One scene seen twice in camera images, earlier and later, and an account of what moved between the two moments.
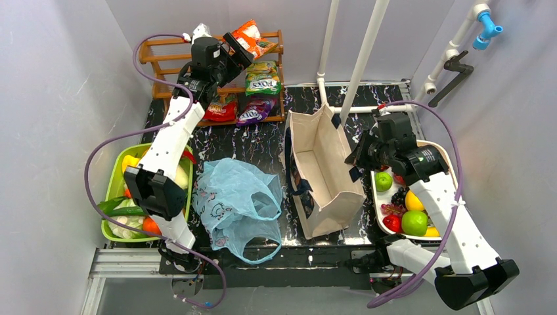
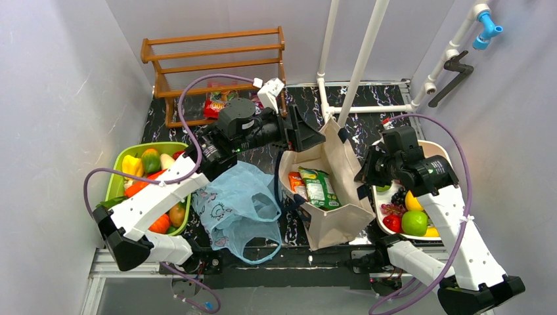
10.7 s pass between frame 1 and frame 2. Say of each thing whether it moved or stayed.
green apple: stayed
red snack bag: stayed
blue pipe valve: stayed
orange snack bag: moved
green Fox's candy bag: moved
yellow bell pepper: stayed
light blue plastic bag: stayed
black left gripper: moved
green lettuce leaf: stayed
